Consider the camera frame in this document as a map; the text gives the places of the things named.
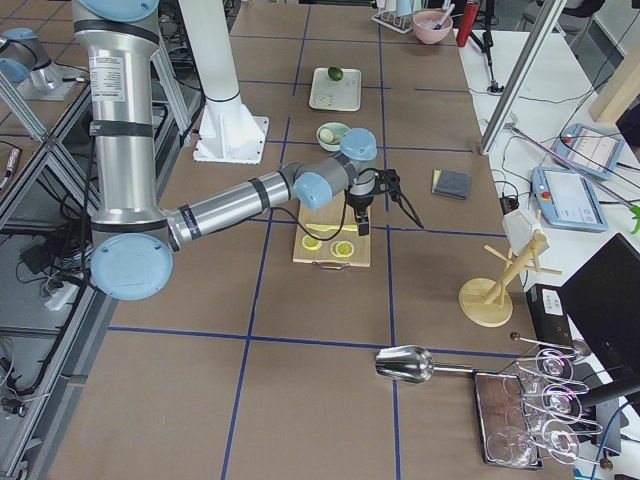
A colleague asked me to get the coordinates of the pink mixing bowl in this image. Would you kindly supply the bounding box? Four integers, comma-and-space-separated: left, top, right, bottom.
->
412, 10, 453, 45

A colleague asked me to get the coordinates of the teach pendant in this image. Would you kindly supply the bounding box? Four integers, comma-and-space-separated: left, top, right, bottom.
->
553, 123, 623, 180
531, 167, 609, 232

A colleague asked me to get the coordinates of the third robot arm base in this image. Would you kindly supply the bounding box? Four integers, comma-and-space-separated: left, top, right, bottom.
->
1, 27, 86, 101

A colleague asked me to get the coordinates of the black monitor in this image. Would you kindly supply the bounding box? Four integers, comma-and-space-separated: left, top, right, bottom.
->
560, 234, 639, 407

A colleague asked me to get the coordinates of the white steamed bun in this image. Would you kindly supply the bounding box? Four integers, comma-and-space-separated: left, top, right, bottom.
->
318, 128, 335, 144

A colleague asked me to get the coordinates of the red bottle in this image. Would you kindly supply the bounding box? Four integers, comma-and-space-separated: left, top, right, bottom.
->
456, 1, 479, 48

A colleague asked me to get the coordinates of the yellow plastic knife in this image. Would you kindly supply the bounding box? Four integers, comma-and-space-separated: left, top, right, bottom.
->
305, 223, 358, 232

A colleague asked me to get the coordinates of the far teach pendant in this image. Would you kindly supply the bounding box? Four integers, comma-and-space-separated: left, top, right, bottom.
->
553, 123, 623, 180

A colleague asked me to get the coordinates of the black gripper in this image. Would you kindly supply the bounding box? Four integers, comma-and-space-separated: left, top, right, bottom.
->
346, 168, 424, 236

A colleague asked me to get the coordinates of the wooden mug tree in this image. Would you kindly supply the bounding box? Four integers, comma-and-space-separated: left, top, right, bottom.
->
458, 229, 562, 328

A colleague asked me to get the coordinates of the light blue cup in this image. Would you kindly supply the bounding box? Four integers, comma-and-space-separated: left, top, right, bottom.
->
395, 0, 414, 17

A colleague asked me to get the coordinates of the green lime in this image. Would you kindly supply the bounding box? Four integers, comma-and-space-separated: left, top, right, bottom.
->
327, 66, 344, 81

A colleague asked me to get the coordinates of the white bear print tray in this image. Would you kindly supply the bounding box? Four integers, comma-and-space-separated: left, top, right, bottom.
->
309, 67, 361, 112

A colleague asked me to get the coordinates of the aluminium frame post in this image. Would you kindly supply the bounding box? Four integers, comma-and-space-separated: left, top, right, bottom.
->
479, 0, 567, 155

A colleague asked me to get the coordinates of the near teach pendant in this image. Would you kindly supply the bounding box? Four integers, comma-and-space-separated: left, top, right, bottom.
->
531, 167, 609, 232

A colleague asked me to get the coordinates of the yellow sponge cloth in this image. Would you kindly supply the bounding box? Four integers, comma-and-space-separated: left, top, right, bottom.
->
432, 170, 442, 191

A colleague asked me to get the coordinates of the lemon slice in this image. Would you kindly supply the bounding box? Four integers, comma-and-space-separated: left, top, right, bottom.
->
329, 240, 355, 258
301, 235, 323, 251

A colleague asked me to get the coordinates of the grey cleaning cloth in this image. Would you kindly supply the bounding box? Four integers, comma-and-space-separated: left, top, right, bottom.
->
431, 169, 471, 200

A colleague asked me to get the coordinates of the upper lemon slice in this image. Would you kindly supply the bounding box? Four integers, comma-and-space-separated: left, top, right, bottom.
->
301, 235, 323, 251

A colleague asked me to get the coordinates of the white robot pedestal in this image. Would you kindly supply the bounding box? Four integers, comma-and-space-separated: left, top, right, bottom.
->
179, 0, 269, 164

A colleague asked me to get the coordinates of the wine glass rack tray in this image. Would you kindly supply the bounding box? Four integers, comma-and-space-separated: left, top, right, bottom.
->
472, 332, 605, 470

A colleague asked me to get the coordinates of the white wire cup rack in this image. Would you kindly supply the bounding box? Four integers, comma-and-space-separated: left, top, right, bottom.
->
371, 9, 412, 34

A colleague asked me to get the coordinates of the bamboo cutting board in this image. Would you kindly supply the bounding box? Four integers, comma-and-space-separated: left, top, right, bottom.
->
292, 193, 371, 268

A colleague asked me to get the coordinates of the steel scoop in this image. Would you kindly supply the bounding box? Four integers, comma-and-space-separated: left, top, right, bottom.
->
375, 345, 474, 384

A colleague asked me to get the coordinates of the lower lemon slice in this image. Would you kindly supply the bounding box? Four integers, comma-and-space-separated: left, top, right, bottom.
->
329, 240, 355, 258

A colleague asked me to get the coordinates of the mint green bowl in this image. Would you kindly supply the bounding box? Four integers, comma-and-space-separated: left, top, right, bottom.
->
316, 122, 350, 152

